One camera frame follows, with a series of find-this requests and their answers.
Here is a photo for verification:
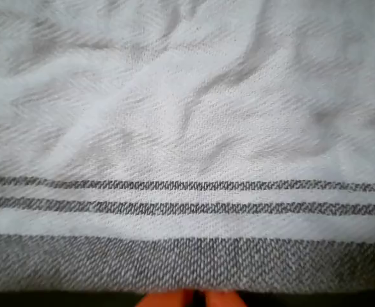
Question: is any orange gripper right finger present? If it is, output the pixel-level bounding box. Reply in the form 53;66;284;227
203;290;248;307

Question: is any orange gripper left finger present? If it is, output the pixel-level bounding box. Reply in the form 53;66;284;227
140;289;195;307

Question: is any white grey-striped towel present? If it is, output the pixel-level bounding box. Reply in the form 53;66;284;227
0;0;375;294

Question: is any black desk mat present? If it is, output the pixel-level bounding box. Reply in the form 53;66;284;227
0;288;375;307

